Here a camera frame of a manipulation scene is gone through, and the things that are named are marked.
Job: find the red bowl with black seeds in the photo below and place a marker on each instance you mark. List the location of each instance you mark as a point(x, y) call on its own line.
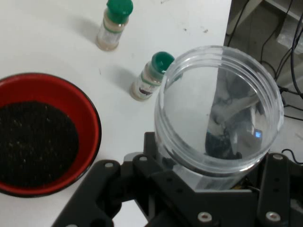
point(47, 142)

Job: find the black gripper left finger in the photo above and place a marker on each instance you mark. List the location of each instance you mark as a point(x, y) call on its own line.
point(94, 189)

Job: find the clear plastic jar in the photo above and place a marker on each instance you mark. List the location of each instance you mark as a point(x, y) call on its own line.
point(189, 106)

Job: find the green-capped spice bottle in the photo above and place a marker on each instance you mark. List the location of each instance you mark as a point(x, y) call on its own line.
point(149, 80)
point(113, 23)

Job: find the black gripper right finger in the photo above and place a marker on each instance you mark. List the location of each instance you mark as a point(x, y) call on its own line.
point(279, 184)

